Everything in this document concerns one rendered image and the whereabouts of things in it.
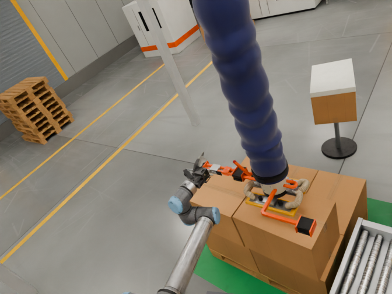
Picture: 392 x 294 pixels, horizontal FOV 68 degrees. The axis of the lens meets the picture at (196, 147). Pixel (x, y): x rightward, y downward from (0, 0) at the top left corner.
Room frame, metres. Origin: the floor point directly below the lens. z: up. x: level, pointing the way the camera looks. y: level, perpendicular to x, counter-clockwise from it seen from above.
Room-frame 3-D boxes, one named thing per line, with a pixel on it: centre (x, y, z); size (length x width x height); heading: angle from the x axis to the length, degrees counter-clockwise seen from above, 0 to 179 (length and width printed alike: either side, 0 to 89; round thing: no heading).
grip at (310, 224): (0.93, -0.35, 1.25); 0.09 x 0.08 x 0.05; 130
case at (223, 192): (1.82, 0.00, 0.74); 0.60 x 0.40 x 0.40; 36
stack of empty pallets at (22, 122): (7.68, 3.40, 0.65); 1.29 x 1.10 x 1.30; 40
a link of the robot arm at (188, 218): (1.16, 0.20, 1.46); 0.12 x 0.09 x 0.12; 57
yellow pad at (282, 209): (1.26, -0.29, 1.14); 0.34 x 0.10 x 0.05; 40
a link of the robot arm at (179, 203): (1.17, 0.20, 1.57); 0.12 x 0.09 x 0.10; 130
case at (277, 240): (1.33, -0.36, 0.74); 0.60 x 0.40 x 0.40; 35
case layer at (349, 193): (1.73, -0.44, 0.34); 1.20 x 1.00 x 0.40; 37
